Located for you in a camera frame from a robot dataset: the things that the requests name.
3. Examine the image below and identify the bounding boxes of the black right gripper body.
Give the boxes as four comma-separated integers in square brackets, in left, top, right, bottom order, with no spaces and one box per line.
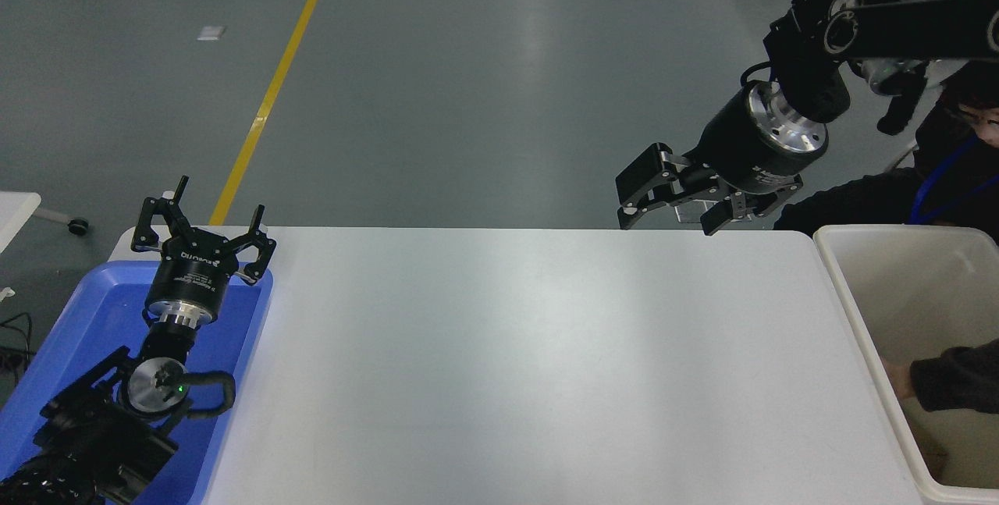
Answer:
[686,88,805,197]

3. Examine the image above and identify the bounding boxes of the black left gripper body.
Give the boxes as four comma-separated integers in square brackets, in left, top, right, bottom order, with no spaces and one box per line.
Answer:
[145,227,238,312]

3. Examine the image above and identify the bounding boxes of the person's hand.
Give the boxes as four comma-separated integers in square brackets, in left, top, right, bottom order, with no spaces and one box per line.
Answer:
[883,362,916,401]

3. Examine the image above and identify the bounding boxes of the blue plastic tray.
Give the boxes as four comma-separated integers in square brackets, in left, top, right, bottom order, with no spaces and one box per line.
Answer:
[0,259,274,505]

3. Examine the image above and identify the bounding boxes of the person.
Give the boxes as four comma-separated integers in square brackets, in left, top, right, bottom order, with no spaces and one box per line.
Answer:
[773,60,999,245]

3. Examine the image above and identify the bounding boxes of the white side table with caster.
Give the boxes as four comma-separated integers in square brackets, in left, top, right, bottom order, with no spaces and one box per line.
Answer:
[0,191,89,253]

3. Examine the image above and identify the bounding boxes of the large pale plastic bin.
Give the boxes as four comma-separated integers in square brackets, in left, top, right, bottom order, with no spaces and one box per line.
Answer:
[812,224,999,505]

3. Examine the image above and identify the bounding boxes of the black cables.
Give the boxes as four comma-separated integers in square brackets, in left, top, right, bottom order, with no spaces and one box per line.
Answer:
[0,311,33,382]

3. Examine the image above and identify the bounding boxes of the blue lanyard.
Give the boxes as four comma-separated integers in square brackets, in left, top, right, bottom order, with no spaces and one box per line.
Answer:
[908,133,999,226]

